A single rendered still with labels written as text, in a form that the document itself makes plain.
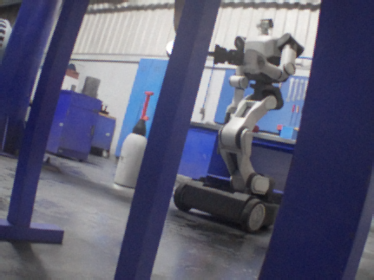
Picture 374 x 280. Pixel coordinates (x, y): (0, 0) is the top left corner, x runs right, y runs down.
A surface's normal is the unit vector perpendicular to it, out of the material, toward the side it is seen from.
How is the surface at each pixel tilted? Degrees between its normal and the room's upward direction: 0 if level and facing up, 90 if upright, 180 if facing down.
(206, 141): 90
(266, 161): 90
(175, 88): 90
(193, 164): 90
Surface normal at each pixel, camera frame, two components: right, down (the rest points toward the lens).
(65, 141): 0.77, 0.15
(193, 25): -0.57, -0.20
